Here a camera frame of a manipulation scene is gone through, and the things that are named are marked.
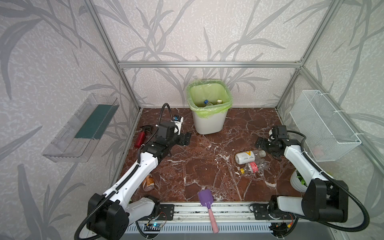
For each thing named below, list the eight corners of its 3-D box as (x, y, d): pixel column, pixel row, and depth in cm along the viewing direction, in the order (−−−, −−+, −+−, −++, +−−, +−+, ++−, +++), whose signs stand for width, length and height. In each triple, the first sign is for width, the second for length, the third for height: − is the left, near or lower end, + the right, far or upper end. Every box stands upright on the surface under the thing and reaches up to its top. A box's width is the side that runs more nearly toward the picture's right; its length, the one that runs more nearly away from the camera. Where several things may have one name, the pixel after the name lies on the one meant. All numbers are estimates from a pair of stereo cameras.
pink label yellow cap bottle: (240, 173, 89) (242, 170, 84) (238, 162, 93) (240, 158, 89) (268, 173, 89) (272, 170, 84) (265, 162, 93) (268, 158, 89)
